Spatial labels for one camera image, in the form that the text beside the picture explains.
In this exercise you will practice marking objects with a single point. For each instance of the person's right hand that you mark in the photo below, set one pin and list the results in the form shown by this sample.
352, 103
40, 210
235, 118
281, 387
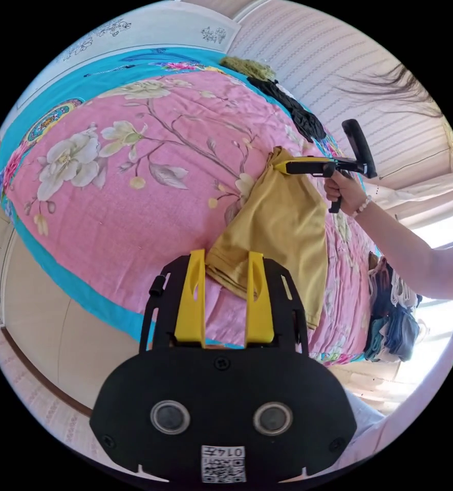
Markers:
347, 192

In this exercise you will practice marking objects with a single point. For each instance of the person's right forearm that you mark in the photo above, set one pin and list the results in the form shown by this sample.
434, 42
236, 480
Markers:
403, 245

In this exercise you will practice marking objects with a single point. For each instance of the pile of clothes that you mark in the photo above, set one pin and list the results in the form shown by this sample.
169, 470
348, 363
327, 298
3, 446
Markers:
393, 326

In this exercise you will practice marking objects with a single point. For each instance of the window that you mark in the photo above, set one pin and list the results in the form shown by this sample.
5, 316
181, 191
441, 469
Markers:
439, 232

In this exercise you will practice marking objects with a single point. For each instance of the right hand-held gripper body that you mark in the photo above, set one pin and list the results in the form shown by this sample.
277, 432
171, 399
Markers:
307, 168

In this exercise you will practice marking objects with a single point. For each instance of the bed with pink floral quilt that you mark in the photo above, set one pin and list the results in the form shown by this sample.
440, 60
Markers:
134, 215

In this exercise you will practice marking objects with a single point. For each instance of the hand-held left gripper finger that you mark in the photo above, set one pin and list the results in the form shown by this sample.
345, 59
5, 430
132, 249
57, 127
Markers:
259, 307

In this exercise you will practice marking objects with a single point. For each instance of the person's body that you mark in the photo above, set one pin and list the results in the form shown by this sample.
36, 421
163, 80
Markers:
414, 414

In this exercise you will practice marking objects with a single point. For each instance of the olive fuzzy garment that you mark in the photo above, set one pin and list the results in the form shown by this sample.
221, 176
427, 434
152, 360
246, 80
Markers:
249, 67

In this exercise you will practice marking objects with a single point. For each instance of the black garment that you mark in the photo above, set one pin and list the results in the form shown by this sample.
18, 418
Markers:
299, 111

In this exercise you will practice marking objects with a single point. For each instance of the brown short sleeve shirt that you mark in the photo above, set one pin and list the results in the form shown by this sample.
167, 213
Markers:
276, 230

